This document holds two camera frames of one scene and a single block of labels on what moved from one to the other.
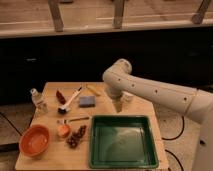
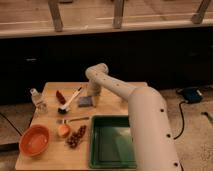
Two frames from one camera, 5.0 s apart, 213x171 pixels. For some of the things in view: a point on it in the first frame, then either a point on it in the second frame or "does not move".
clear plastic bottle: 40,103 does not move
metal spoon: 66,121 does not move
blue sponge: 87,101 does not move
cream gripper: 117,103 → 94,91
